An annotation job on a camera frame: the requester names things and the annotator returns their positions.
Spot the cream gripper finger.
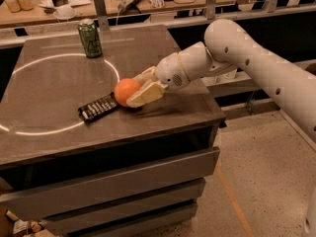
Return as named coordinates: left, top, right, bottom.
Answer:
left=134, top=66, right=157, bottom=85
left=126, top=80, right=167, bottom=108

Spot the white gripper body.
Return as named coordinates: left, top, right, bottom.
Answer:
left=155, top=41, right=237, bottom=91

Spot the orange fruit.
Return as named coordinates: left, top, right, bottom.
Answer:
left=115, top=78, right=140, bottom=107

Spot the black rxbar chocolate bar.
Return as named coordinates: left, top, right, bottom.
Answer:
left=78, top=93, right=119, bottom=123

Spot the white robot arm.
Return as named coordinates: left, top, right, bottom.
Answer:
left=126, top=19, right=316, bottom=142

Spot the clear sanitizer bottle left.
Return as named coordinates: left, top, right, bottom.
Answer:
left=202, top=77, right=217, bottom=86

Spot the clear sanitizer bottle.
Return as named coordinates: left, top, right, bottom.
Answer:
left=223, top=69, right=237, bottom=80
left=202, top=77, right=217, bottom=86

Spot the clear sanitizer bottle right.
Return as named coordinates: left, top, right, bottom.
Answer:
left=223, top=69, right=237, bottom=80

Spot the green soda can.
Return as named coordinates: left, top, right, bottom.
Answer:
left=78, top=19, right=103, bottom=58

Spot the white bowl on desk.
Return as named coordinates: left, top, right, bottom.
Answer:
left=53, top=6, right=76, bottom=20

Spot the middle grey drawer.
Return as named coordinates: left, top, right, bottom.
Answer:
left=43, top=178, right=205, bottom=237

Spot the grey drawer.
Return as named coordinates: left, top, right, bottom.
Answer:
left=43, top=178, right=205, bottom=237
left=69, top=199, right=198, bottom=237
left=0, top=147, right=219, bottom=220

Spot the black power adapter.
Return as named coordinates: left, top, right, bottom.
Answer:
left=52, top=0, right=68, bottom=7

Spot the bottom grey drawer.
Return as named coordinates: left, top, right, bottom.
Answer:
left=69, top=199, right=198, bottom=237

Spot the top grey drawer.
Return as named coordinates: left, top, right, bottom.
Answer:
left=0, top=147, right=219, bottom=220

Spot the metal railing post left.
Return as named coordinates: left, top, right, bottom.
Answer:
left=94, top=0, right=110, bottom=31

